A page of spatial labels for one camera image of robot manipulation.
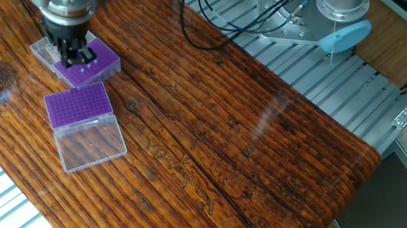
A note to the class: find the glossy wood grain sheet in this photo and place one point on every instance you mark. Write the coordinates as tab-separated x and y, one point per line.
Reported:
221	154

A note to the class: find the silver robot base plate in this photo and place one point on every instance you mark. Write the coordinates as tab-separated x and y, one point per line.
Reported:
280	29

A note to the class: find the purple tip holder clear lid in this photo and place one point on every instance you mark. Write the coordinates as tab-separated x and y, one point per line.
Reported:
99	69
84	110

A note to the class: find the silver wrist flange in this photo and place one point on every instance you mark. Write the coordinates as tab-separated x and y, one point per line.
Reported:
68	4

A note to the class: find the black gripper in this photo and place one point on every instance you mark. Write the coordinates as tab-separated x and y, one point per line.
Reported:
64	32

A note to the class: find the metal connector blue rings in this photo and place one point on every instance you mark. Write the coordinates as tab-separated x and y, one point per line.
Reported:
297	9

